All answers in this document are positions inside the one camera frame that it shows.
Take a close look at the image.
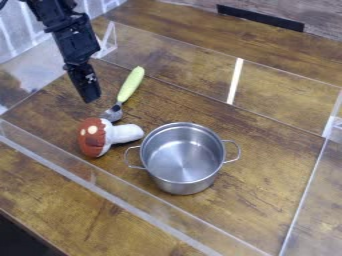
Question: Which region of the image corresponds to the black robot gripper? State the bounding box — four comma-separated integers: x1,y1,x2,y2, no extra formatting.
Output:
20,0,101,102

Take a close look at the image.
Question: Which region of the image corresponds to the green handled metal spoon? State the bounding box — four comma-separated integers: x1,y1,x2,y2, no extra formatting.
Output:
100,66,145,122

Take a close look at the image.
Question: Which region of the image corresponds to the plush brown white mushroom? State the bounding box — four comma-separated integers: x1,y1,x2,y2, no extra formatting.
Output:
77,117,144,158

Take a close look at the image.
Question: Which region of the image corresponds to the stainless steel pot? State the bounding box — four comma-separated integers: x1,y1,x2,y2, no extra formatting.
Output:
124,122,241,195

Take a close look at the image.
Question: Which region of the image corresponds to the black strip on table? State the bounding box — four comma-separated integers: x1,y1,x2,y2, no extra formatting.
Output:
216,4,304,32

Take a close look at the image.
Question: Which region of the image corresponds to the clear acrylic front barrier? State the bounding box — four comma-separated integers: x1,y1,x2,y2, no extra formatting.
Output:
0,119,271,256

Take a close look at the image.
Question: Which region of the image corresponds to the clear acrylic barrier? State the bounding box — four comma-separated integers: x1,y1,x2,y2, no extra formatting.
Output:
279,90,342,256
0,119,271,256

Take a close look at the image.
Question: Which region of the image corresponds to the clear acrylic right barrier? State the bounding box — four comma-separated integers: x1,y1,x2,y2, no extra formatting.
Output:
279,90,342,256

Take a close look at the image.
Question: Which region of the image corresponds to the clear acrylic bracket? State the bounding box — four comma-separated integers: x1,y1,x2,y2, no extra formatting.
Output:
92,21,117,59

